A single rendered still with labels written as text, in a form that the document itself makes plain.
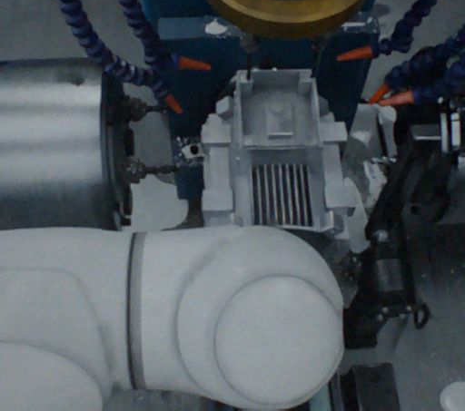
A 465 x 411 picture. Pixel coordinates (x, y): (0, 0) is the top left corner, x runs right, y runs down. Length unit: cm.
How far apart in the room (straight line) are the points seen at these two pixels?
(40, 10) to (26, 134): 67
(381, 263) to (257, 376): 51
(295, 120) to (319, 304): 51
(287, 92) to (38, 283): 54
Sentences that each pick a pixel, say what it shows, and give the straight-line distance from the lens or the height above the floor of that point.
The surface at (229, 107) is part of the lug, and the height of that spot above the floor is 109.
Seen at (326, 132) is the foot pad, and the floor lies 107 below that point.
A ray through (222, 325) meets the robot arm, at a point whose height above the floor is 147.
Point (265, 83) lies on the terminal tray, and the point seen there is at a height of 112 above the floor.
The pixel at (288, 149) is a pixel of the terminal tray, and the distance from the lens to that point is 77.
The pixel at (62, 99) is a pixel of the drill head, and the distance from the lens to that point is 81.
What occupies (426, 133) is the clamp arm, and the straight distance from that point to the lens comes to 68.
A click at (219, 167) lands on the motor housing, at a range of 85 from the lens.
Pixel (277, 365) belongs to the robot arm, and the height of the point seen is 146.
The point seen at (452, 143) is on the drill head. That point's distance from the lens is 83.
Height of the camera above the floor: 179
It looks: 60 degrees down
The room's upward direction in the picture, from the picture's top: 1 degrees clockwise
